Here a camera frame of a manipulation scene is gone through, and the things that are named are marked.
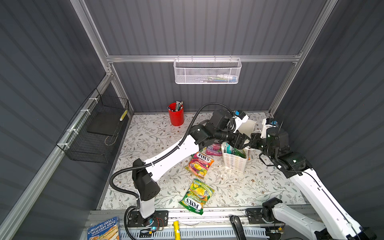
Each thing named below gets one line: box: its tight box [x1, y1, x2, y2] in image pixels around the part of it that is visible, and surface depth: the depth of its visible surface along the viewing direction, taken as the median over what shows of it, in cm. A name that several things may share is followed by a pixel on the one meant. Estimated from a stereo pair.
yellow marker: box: [173, 220, 181, 240], surface depth 71 cm
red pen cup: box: [168, 100, 185, 127], surface depth 107 cm
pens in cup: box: [166, 100, 184, 112], surface depth 107 cm
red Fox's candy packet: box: [185, 151, 215, 179], surface depth 91 cm
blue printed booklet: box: [87, 216, 121, 240], surface depth 70 cm
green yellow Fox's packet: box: [178, 178, 215, 216], surface depth 80 cm
